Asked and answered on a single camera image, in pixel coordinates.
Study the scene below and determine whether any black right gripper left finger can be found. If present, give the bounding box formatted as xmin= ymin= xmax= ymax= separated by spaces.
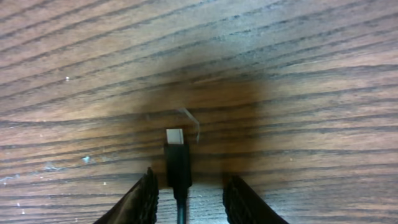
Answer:
xmin=94 ymin=167 xmax=159 ymax=224

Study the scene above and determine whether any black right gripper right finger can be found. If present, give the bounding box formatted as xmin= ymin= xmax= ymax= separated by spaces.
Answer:
xmin=223 ymin=175 xmax=288 ymax=224

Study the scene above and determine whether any black USB charging cable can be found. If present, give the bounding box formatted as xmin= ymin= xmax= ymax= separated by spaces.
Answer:
xmin=163 ymin=128 xmax=193 ymax=224

